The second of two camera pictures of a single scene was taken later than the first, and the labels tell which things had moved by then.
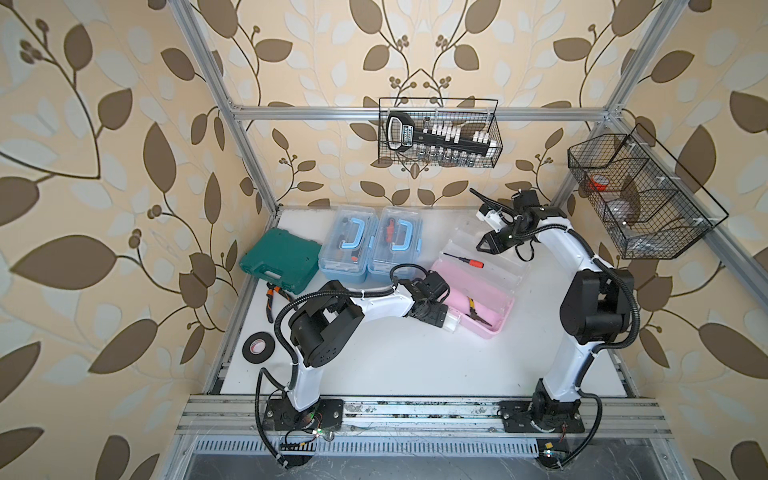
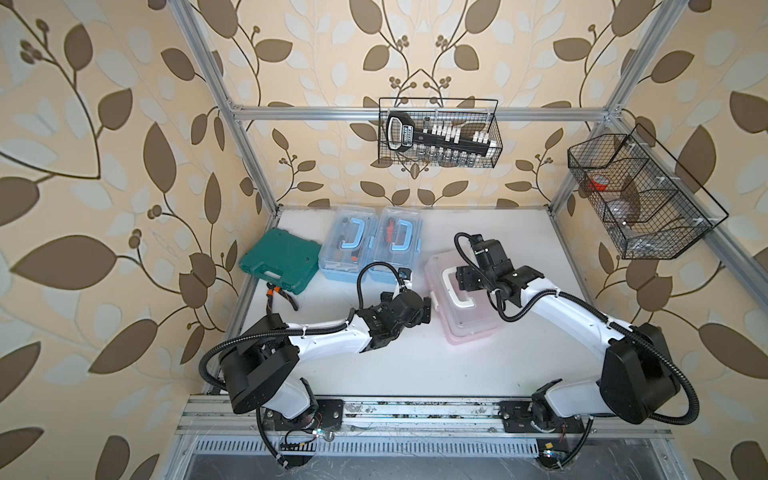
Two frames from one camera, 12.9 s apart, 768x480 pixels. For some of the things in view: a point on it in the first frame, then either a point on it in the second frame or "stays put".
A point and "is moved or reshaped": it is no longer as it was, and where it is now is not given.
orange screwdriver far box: (390, 232) stays put
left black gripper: (434, 317) -> (418, 318)
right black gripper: (490, 240) -> (464, 278)
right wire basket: (652, 206) stays put
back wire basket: (441, 139) stays put
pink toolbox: (482, 285) is moved or reshaped
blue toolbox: (348, 244) stays put
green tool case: (284, 258) stays put
